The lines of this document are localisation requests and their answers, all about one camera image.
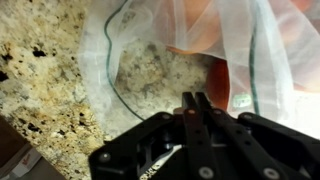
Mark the red peach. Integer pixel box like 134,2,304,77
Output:
206,59,230,110

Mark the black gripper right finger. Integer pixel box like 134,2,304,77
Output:
195,92,211,111

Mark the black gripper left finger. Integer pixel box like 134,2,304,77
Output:
182,92,197,109

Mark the white mesh carrier bag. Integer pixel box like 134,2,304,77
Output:
78,0,320,138

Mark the white cardboard box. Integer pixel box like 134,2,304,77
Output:
0,144,42,180

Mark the green bag drawstring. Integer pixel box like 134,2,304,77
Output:
103,0,144,121

